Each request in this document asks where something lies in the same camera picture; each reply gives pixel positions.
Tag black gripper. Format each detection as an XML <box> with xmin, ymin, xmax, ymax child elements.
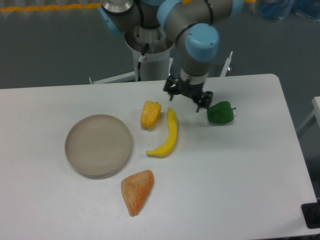
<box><xmin>163</xmin><ymin>75</ymin><xmax>214</xmax><ymax>113</ymax></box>

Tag yellow toy bell pepper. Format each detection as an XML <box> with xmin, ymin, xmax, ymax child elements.
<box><xmin>140</xmin><ymin>100</ymin><xmax>162</xmax><ymax>130</ymax></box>

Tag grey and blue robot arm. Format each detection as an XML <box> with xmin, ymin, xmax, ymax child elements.
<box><xmin>98</xmin><ymin>0</ymin><xmax>244</xmax><ymax>109</ymax></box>

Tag green toy bell pepper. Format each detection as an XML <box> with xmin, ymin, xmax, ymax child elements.
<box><xmin>207</xmin><ymin>101</ymin><xmax>237</xmax><ymax>125</ymax></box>

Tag yellow toy banana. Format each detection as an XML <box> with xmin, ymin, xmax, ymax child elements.
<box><xmin>146</xmin><ymin>108</ymin><xmax>178</xmax><ymax>158</ymax></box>

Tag beige round plate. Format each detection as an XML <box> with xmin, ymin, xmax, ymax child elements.
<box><xmin>64</xmin><ymin>114</ymin><xmax>133</xmax><ymax>178</ymax></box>

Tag orange toy bread slice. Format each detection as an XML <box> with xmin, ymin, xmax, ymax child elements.
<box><xmin>120</xmin><ymin>169</ymin><xmax>155</xmax><ymax>217</ymax></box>

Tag black device at table edge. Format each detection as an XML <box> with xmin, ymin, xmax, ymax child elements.
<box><xmin>301</xmin><ymin>202</ymin><xmax>320</xmax><ymax>229</ymax></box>

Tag white metal frame bracket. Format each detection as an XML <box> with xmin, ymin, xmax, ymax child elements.
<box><xmin>220</xmin><ymin>51</ymin><xmax>233</xmax><ymax>77</ymax></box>

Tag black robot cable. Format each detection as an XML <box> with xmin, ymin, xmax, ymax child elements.
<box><xmin>136</xmin><ymin>43</ymin><xmax>150</xmax><ymax>82</ymax></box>

